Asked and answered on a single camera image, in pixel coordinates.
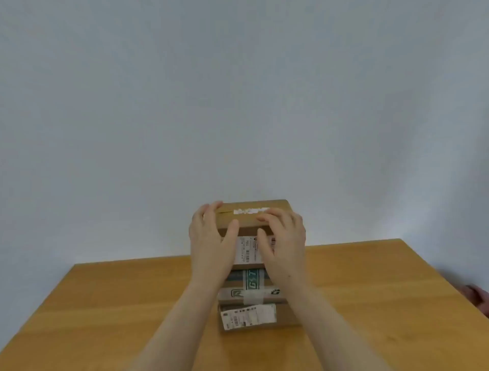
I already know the box with green GT tape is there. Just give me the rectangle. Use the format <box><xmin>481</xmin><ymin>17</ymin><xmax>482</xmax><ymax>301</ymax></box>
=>
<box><xmin>223</xmin><ymin>267</ymin><xmax>285</xmax><ymax>305</ymax></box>

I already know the person's left forearm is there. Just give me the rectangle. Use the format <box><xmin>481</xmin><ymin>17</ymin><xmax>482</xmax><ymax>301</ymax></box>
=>
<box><xmin>128</xmin><ymin>277</ymin><xmax>234</xmax><ymax>371</ymax></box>

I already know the cardboard box with torn tape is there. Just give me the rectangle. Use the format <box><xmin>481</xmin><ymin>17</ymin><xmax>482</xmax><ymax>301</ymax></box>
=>
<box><xmin>213</xmin><ymin>199</ymin><xmax>295</xmax><ymax>268</ymax></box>

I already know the wide cardboard box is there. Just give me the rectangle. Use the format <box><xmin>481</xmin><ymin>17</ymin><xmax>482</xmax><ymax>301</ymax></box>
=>
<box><xmin>218</xmin><ymin>301</ymin><xmax>303</xmax><ymax>334</ymax></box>

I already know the person's right forearm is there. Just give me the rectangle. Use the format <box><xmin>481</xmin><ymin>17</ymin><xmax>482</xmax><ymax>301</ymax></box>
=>
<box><xmin>273</xmin><ymin>279</ymin><xmax>390</xmax><ymax>371</ymax></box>

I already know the person's left hand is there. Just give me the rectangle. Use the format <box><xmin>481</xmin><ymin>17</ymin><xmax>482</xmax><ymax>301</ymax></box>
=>
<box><xmin>188</xmin><ymin>201</ymin><xmax>240</xmax><ymax>285</ymax></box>

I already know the person's right hand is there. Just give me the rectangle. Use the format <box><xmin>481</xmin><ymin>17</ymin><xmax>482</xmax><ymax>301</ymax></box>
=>
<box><xmin>255</xmin><ymin>208</ymin><xmax>307</xmax><ymax>287</ymax></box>

